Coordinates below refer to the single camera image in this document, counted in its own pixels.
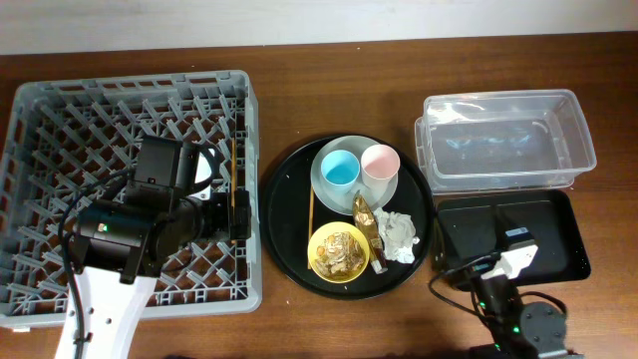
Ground blue cup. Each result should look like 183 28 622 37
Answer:
320 150 361 194

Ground grey dishwasher rack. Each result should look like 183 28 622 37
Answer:
1 70 259 330

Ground wooden chopstick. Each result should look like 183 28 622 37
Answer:
230 137 237 213
307 184 315 244

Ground white napkin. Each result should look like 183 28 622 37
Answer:
373 208 420 264

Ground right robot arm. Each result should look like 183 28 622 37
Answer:
446 227 582 359

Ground grey round plate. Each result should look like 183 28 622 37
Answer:
310 136 399 215

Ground yellow bowl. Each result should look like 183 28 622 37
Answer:
307 221 370 284

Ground clear plastic bin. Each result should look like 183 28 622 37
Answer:
415 89 597 195

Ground pink cup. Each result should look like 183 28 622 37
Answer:
361 145 401 188

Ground gold brown snack wrapper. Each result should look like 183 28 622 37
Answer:
352 191 388 274

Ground black rectangular tray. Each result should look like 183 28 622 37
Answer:
433 189 591 286

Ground food scraps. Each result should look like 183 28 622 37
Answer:
315 231 365 280

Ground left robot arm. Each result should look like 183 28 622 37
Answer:
56 136 252 358

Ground round black tray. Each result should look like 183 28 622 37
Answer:
259 135 435 300

